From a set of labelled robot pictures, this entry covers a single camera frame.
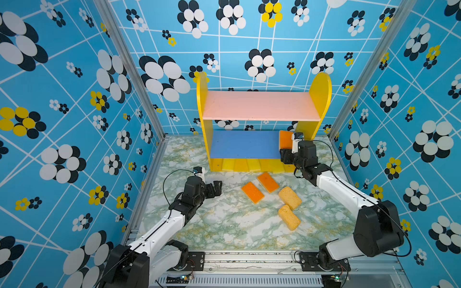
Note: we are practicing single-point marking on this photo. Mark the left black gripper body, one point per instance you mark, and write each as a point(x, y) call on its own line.
point(200, 200)

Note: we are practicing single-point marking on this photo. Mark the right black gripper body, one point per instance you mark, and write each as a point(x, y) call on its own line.
point(299, 165)

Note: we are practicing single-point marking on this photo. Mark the orange sponge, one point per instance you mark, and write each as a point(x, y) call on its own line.
point(268, 182)
point(285, 140)
point(253, 192)

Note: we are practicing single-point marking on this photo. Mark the tan sponge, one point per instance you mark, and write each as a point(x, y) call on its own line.
point(288, 217)
point(290, 198)

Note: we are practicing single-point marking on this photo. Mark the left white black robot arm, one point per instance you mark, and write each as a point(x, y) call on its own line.
point(149, 257)

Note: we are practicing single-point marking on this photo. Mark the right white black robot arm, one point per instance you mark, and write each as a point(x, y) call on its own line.
point(377, 224)

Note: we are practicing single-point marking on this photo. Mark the yellow shelf with coloured boards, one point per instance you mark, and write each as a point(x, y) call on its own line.
point(306, 109)

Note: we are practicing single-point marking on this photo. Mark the tan sponge front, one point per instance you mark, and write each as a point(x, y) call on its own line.
point(288, 217)

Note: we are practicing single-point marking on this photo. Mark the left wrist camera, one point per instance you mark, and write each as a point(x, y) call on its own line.
point(199, 173)

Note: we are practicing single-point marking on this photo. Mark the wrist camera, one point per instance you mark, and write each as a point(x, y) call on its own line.
point(297, 137)
point(199, 173)

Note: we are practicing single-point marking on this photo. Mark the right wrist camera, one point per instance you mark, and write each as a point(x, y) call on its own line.
point(297, 137)

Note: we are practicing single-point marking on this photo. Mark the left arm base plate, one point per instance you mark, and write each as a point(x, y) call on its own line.
point(194, 262)

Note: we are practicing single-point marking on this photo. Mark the aluminium front rail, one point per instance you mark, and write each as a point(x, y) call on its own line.
point(278, 269)

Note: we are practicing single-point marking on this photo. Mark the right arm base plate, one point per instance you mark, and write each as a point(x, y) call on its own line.
point(320, 262)

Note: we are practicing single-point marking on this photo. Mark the right aluminium corner post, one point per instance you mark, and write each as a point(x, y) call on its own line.
point(388, 37)

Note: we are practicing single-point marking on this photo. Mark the aluminium corner post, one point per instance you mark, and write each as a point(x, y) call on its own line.
point(109, 20)
point(388, 37)

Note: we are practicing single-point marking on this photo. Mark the left aluminium corner post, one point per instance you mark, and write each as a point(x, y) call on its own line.
point(109, 20)

